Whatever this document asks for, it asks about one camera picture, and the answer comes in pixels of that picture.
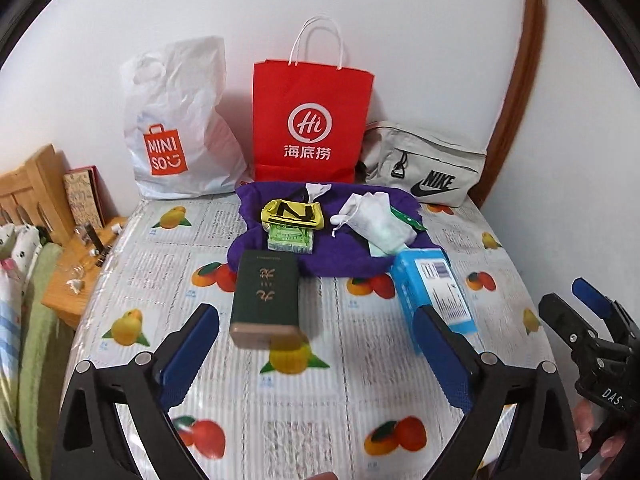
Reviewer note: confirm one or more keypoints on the white plush toy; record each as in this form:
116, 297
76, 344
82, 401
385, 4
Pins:
21, 244

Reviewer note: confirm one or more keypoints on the purple fleece cloth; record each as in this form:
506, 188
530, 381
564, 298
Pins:
344, 254

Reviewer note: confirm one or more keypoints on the white Miniso plastic bag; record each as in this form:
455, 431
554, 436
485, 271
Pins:
179, 145

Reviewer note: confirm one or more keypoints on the person's right hand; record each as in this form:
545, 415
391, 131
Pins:
584, 422

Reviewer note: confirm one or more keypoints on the mint white work glove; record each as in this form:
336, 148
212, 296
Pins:
370, 216

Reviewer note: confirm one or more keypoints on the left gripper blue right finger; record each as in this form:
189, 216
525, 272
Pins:
452, 359

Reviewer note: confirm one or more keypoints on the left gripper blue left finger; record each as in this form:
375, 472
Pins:
181, 355

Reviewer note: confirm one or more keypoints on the brown door frame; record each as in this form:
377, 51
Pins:
515, 102

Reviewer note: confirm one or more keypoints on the green striped blanket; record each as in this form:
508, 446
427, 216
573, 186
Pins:
39, 323

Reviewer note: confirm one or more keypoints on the wooden side table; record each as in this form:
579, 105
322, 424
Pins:
72, 282

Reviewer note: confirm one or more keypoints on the yellow black pouch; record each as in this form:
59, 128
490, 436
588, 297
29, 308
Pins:
287, 213

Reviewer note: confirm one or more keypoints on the brown patterned box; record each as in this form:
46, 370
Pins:
82, 193

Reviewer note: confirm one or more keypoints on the green tissue packet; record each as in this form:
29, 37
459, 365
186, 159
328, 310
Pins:
290, 239

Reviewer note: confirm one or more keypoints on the blue tissue pack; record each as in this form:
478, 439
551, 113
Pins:
423, 277

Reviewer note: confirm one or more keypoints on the beige Nike bag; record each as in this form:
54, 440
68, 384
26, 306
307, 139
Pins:
434, 167

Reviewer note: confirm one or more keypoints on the red paper shopping bag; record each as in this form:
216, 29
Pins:
308, 119

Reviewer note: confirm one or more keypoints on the dark green book box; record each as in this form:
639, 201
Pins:
265, 311

